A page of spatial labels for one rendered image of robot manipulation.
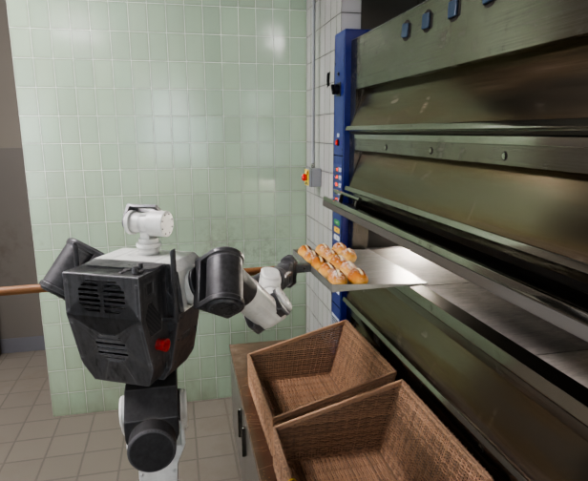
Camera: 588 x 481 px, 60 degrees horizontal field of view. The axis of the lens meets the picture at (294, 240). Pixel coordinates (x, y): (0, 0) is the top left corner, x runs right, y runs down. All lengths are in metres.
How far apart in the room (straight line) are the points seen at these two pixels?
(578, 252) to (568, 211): 0.10
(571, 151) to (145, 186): 2.42
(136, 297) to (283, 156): 2.11
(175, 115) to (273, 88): 0.60
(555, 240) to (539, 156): 0.19
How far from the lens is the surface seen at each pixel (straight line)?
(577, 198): 1.17
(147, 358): 1.25
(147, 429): 1.32
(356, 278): 1.79
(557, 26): 1.23
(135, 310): 1.19
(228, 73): 3.12
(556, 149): 1.19
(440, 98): 1.62
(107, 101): 3.11
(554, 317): 0.98
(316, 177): 2.84
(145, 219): 1.33
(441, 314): 1.64
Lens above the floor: 1.71
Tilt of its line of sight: 12 degrees down
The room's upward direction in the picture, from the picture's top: straight up
